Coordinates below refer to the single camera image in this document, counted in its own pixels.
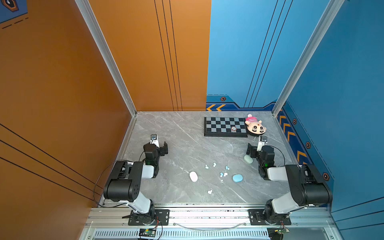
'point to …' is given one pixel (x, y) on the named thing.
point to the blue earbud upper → (226, 167)
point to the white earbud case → (193, 176)
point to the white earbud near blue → (225, 174)
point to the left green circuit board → (150, 232)
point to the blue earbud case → (237, 178)
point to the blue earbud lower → (221, 174)
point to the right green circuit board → (281, 231)
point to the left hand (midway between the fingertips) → (157, 141)
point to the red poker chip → (233, 128)
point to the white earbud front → (210, 192)
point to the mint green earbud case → (248, 158)
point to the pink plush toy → (253, 127)
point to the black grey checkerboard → (222, 127)
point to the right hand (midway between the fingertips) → (255, 144)
